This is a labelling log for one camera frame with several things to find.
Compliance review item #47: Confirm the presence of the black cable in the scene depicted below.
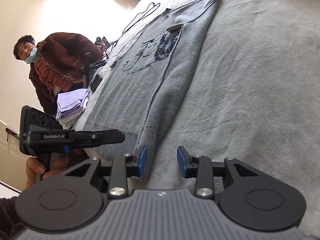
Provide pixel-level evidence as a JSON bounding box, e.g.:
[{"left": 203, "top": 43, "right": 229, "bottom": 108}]
[{"left": 103, "top": 2, "right": 161, "bottom": 58}]

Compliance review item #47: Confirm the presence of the grey knit sweater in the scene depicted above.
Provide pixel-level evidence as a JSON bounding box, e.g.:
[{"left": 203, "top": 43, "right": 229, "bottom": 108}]
[{"left": 84, "top": 0, "right": 219, "bottom": 180}]

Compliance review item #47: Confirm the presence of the black smartphone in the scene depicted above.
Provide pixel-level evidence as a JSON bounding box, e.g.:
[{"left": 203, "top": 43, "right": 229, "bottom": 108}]
[{"left": 89, "top": 74, "right": 103, "bottom": 93}]

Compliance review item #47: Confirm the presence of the person in red jacket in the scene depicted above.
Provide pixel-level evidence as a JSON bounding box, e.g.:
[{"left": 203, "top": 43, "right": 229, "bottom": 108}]
[{"left": 13, "top": 33, "right": 103, "bottom": 116}]

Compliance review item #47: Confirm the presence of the person's left hand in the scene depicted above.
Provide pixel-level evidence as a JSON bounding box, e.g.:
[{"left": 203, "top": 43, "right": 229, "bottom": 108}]
[{"left": 25, "top": 156, "right": 69, "bottom": 189}]

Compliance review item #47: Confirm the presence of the black phone on gripper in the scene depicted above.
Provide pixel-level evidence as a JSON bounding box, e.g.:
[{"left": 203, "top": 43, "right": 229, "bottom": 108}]
[{"left": 19, "top": 105, "right": 62, "bottom": 155}]

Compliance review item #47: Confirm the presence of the grey bed sheet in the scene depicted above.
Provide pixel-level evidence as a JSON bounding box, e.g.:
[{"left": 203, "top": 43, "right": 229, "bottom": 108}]
[{"left": 72, "top": 0, "right": 320, "bottom": 235}]

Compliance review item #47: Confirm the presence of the purple knit garment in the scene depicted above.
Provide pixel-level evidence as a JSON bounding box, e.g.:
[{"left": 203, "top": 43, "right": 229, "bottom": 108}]
[{"left": 55, "top": 88, "right": 89, "bottom": 129}]

